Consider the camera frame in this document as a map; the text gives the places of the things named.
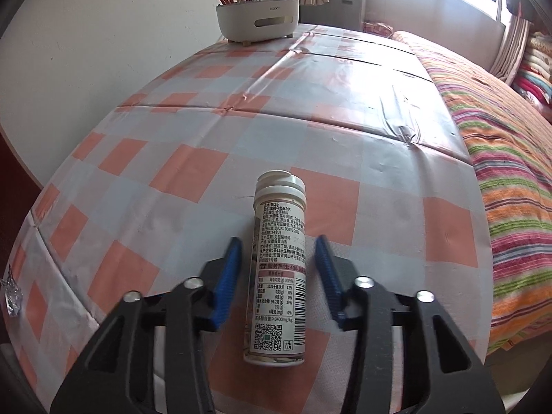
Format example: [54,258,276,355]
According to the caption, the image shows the stack of folded blankets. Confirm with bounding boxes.
[513,32,552,107]

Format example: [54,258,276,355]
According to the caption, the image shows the white utensil holder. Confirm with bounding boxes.
[216,0,300,46]

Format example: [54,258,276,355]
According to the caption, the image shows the orange checked tablecloth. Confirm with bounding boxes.
[6,23,492,414]

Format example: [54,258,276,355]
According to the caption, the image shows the striped hanging curtain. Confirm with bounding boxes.
[489,17,531,85]

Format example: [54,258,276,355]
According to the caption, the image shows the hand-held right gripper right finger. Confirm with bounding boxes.
[315,235,503,414]

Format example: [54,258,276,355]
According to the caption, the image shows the crumpled silver foil piece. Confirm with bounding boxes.
[2,267,22,317]

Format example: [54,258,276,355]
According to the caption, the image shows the grey cabinet under window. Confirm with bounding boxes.
[321,0,367,31]

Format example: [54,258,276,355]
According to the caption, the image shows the striped bed sheet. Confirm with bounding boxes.
[392,30,552,355]

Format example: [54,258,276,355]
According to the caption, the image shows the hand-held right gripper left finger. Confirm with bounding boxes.
[49,236,242,414]

